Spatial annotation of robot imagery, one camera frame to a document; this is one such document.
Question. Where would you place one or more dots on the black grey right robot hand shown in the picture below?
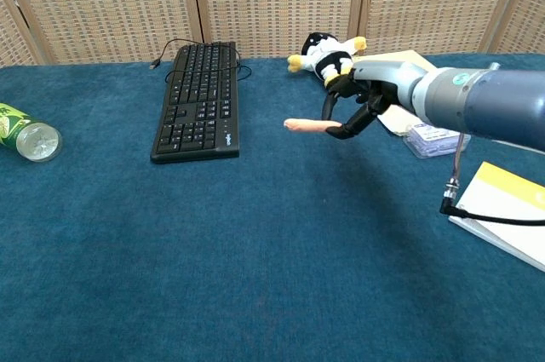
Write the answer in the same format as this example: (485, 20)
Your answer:
(383, 81)

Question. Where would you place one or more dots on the black computer keyboard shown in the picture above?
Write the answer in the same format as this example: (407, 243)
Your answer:
(196, 115)

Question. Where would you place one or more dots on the black white yellow plush toy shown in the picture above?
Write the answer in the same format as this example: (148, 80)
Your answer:
(323, 53)

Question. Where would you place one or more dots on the cream manila paper folder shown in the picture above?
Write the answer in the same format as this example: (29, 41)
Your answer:
(396, 121)

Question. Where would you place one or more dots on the blue table cloth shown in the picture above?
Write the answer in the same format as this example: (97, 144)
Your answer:
(255, 251)

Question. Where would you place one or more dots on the blue grey right robot arm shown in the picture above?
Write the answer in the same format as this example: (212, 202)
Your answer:
(502, 102)

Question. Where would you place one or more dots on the white yellow notebook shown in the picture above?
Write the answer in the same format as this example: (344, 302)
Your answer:
(489, 196)

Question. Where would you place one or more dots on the green label plastic bottle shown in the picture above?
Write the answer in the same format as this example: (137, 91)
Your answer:
(34, 140)

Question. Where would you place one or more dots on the pink sausage toy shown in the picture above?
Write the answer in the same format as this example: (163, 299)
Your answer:
(306, 124)

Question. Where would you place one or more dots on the clear plastic box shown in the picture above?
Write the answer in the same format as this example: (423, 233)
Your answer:
(430, 145)

